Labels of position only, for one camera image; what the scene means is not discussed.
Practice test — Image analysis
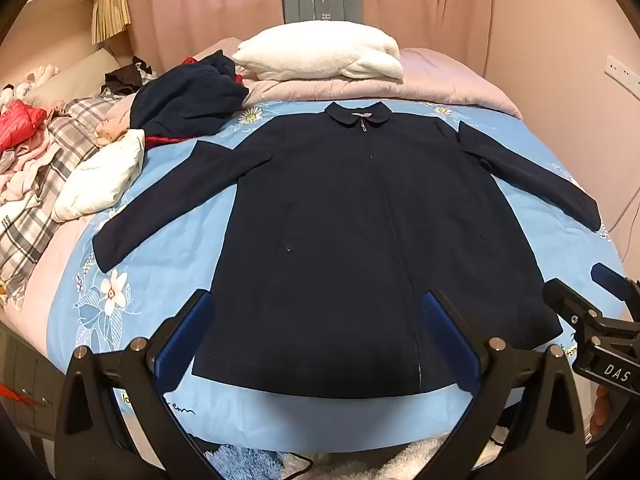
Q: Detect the blue fluffy rug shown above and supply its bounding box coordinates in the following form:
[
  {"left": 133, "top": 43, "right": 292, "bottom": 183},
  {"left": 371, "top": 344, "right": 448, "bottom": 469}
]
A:
[{"left": 202, "top": 425, "right": 511, "bottom": 480}]

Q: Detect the white plush toy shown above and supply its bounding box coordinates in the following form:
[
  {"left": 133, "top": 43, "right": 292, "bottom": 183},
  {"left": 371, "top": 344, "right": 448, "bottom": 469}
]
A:
[
  {"left": 0, "top": 82, "right": 26, "bottom": 106},
  {"left": 27, "top": 62, "right": 61, "bottom": 86}
]

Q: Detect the pink quilt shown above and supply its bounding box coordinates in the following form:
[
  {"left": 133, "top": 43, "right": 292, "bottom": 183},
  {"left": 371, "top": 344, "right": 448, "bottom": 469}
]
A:
[{"left": 192, "top": 37, "right": 523, "bottom": 121}]

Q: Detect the white wall socket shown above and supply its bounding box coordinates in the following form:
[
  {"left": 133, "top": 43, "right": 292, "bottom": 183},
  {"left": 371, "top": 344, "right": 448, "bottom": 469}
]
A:
[{"left": 604, "top": 54, "right": 640, "bottom": 88}]

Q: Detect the white fluffy pillow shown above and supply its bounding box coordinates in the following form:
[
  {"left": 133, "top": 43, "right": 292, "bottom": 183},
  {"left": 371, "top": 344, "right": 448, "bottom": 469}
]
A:
[{"left": 232, "top": 21, "right": 405, "bottom": 82}]

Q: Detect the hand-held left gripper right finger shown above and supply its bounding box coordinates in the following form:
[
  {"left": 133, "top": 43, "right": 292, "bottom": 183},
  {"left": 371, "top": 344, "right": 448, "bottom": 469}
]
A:
[{"left": 421, "top": 287, "right": 587, "bottom": 480}]

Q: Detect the beige headboard cushion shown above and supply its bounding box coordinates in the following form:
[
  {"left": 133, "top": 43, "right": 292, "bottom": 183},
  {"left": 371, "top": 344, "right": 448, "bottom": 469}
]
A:
[{"left": 25, "top": 47, "right": 121, "bottom": 106}]

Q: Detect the white padded jacket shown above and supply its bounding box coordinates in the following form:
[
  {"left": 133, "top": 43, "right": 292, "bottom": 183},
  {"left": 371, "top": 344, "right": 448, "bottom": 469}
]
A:
[{"left": 50, "top": 129, "right": 147, "bottom": 223}]

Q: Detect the pink bed sheet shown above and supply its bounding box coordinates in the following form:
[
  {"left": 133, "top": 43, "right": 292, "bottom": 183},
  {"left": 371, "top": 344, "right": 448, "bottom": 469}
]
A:
[{"left": 0, "top": 207, "right": 101, "bottom": 326}]

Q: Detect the person's right hand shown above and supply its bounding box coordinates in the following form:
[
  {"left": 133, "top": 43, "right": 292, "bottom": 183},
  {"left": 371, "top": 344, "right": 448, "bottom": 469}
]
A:
[{"left": 589, "top": 384, "right": 615, "bottom": 442}]

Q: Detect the navy blue jacket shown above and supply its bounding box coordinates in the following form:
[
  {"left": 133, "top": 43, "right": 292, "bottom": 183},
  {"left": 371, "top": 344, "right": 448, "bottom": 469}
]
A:
[{"left": 92, "top": 101, "right": 601, "bottom": 395}]

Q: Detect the grey plaid blanket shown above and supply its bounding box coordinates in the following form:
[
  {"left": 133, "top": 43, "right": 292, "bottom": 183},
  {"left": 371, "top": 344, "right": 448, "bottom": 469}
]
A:
[{"left": 0, "top": 96, "right": 131, "bottom": 311}]

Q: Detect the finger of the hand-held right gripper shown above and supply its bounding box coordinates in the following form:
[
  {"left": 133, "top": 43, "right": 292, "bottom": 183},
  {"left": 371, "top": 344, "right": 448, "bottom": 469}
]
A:
[
  {"left": 542, "top": 280, "right": 608, "bottom": 333},
  {"left": 590, "top": 262, "right": 640, "bottom": 321}
]

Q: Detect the dark navy clothes heap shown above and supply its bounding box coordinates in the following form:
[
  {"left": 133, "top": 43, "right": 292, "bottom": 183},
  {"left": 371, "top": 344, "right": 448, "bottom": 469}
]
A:
[{"left": 129, "top": 50, "right": 250, "bottom": 133}]

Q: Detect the pink clothes pile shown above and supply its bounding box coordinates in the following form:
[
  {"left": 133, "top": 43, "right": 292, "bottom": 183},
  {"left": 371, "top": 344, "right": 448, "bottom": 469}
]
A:
[{"left": 0, "top": 130, "right": 63, "bottom": 206}]

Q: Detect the grey bed base drawer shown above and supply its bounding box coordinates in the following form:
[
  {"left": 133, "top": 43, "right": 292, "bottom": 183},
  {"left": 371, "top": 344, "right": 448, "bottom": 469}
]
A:
[{"left": 0, "top": 320, "right": 66, "bottom": 441}]

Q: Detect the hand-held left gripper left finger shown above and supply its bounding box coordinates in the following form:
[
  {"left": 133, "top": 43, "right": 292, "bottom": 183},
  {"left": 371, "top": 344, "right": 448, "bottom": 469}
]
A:
[{"left": 54, "top": 287, "right": 221, "bottom": 480}]

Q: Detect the beige tassel hanging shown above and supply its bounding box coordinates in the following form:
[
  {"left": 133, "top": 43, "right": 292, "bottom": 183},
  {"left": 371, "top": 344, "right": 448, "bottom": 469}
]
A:
[{"left": 91, "top": 0, "right": 133, "bottom": 46}]

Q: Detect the peach cloth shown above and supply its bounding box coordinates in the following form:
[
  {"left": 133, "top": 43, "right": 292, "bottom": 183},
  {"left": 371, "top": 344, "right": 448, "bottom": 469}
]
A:
[{"left": 95, "top": 117, "right": 132, "bottom": 147}]

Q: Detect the blue floral bedsheet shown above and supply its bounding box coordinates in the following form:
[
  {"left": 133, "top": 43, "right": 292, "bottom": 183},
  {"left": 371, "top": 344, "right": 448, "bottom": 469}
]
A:
[{"left": 52, "top": 100, "right": 631, "bottom": 453}]

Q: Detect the red puffer jacket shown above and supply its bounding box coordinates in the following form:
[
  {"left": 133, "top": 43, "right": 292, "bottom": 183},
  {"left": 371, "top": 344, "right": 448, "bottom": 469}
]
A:
[{"left": 0, "top": 100, "right": 48, "bottom": 153}]

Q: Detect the black garment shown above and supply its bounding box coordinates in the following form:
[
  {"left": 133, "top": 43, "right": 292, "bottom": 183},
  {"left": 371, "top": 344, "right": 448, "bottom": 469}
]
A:
[{"left": 102, "top": 57, "right": 161, "bottom": 96}]

